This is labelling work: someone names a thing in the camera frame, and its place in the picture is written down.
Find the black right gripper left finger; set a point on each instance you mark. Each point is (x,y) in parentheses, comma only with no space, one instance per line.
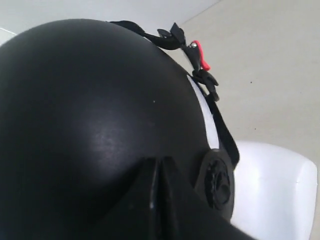
(134,217)

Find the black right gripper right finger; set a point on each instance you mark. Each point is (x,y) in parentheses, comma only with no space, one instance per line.
(183,215)

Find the black helmet with tinted visor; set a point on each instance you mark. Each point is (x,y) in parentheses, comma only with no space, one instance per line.
(83,103)

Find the white mannequin head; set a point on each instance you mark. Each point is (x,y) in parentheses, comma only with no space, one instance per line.
(266,191)

